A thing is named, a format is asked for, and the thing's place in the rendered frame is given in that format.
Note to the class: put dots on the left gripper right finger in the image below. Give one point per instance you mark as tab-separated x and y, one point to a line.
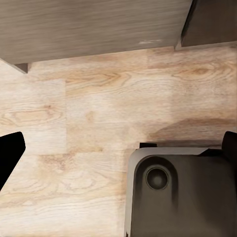
229	146

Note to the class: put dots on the dishwasher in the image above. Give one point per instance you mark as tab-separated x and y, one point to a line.
41	30

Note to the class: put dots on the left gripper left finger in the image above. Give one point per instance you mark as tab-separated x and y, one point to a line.
12	147

